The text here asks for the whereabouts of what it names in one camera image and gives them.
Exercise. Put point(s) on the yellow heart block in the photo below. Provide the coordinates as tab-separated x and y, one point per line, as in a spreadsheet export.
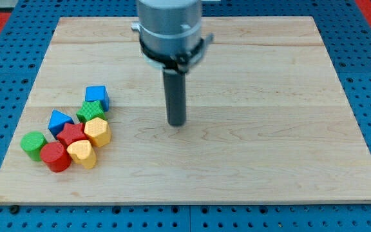
82	152

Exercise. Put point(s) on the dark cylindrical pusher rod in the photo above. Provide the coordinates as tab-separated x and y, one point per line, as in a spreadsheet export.
175	95

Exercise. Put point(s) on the wooden board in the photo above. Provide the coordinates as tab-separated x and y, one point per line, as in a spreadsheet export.
267	123

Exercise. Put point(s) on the blue cube block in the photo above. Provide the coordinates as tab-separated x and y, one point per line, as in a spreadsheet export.
98	93

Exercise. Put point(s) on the yellow hexagon block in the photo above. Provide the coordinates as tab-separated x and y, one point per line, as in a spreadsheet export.
98	131

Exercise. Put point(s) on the green star block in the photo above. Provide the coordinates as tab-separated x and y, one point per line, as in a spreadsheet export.
90	110

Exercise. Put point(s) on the red star block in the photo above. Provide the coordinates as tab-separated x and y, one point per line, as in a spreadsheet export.
71	133

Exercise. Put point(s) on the blue triangle block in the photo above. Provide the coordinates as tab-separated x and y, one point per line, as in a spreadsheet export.
57	121

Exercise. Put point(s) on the red cylinder block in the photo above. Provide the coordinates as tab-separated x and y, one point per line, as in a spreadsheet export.
55	156

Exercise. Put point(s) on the green cylinder block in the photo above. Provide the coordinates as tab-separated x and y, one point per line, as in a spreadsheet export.
32	144

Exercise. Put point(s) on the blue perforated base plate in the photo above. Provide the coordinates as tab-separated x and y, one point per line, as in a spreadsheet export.
24	40

